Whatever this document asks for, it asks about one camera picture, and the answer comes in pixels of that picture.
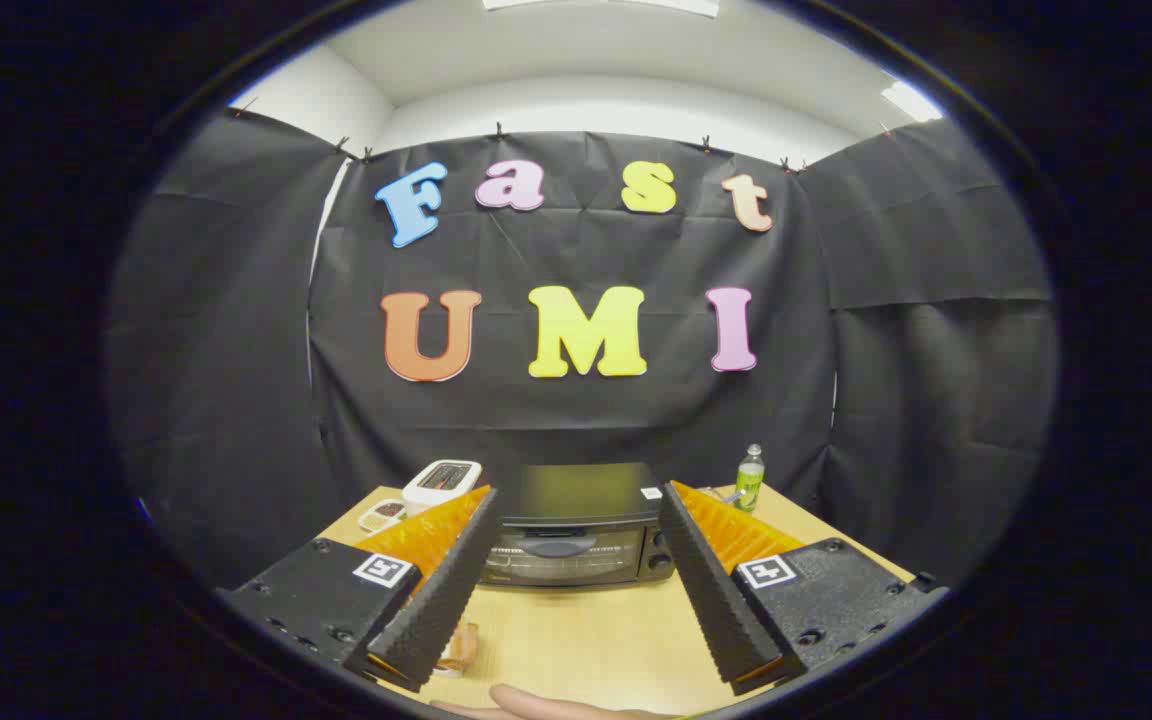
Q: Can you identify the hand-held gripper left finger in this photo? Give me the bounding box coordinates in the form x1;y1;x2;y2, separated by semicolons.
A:
216;485;502;693

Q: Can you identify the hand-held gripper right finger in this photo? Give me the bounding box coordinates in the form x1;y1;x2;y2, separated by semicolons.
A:
658;480;949;698

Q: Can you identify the brown bread sandwich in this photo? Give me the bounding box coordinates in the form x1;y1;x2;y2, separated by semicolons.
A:
441;620;482;669

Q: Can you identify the black toaster oven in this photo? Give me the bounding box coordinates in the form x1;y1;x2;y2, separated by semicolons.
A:
481;462;677;588

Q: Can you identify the white pop-up toaster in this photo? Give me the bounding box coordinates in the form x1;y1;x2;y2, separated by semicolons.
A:
402;459;483;516

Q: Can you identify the small white snack dish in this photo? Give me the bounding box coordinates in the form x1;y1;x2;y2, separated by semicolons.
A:
357;499;409;534

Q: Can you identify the green label drink bottle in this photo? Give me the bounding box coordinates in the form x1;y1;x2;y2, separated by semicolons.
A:
734;444;767;513

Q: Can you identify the black backdrop cloth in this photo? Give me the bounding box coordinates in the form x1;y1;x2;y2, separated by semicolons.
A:
106;108;1059;591

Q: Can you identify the small ceiling light panel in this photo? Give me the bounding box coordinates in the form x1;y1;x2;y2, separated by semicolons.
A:
881;80;944;123

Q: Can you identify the long ceiling light panel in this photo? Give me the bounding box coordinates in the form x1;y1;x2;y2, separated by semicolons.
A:
481;0;722;19

